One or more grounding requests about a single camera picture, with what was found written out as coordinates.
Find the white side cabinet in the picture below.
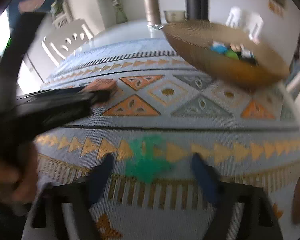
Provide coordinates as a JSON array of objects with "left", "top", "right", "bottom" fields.
[{"left": 50, "top": 0, "right": 74, "bottom": 29}]

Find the white chair left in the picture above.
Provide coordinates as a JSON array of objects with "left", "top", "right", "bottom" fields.
[{"left": 42, "top": 19, "right": 93, "bottom": 67}]

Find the brown ribbed glass bowl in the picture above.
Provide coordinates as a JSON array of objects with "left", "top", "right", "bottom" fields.
[{"left": 162, "top": 20, "right": 289, "bottom": 89}]

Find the light green plastic toy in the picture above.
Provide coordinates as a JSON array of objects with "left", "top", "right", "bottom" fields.
[{"left": 224, "top": 50, "right": 240, "bottom": 60}]

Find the blue wall picture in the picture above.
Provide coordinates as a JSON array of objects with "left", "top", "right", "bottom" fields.
[{"left": 7, "top": 0, "right": 53, "bottom": 18}]

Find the small ceramic tea bowl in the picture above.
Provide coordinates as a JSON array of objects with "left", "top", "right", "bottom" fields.
[{"left": 164, "top": 10, "right": 187, "bottom": 23}]

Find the person's left hand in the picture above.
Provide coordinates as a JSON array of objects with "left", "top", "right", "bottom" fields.
[{"left": 0, "top": 142, "right": 38, "bottom": 205}]

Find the silver thermos cup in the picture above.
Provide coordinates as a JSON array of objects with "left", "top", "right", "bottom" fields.
[{"left": 143, "top": 0, "right": 161, "bottom": 28}]

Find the white chair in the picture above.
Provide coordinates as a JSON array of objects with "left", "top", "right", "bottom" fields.
[
  {"left": 42, "top": 19, "right": 93, "bottom": 67},
  {"left": 225, "top": 7, "right": 264, "bottom": 43}
]

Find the patterned blue table runner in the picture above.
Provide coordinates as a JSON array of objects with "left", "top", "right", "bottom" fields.
[{"left": 36, "top": 39, "right": 300, "bottom": 239}]

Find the dark green plastic toy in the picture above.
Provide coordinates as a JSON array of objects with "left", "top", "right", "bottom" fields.
[{"left": 125, "top": 135, "right": 172, "bottom": 184}]

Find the white chair far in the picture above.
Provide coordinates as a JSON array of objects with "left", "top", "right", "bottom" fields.
[{"left": 225, "top": 7, "right": 264, "bottom": 43}]

